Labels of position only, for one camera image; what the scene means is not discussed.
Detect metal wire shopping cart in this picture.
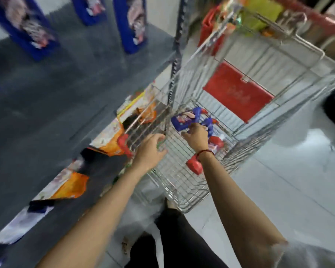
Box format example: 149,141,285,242
117,0,335,214

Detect small blue snack packet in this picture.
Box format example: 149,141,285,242
171,107,214,138

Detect person's left forearm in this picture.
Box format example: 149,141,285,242
36,162,154,268

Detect dark blue shelf post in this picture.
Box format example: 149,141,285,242
166,0,194,110

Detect large blue snack bag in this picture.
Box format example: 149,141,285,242
112,0,149,55
0,0,60,62
71,0,107,26

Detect white purple snack bag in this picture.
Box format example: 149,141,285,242
0,205,55,246

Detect red cart handle bar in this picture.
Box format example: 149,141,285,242
269,0,335,31

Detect green packet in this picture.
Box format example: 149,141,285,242
240,0,284,34

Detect red cart seat flap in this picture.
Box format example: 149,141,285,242
202,62,276,124

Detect grey shelf board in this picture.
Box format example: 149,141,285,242
0,0,182,240

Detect person's left hand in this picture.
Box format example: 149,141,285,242
133,133,168,174

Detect red cart corner bumper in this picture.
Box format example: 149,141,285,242
117,133,133,158
185,154,204,176

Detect red packet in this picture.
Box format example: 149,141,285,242
209,135,227,154

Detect orange white snack bag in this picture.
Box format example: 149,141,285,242
33,159,90,201
117,83,157,125
89,117,127,157

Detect person's black trousers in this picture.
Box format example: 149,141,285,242
128,208,230,268

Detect red string bracelet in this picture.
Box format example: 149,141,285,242
196,149,215,161

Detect person's grey shirt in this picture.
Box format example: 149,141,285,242
270,239,335,268

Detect red bag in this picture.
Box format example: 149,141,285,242
198,5,230,57

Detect person's right hand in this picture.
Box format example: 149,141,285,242
181,123,213,154

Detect person's right forearm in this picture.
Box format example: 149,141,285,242
198,151,288,268

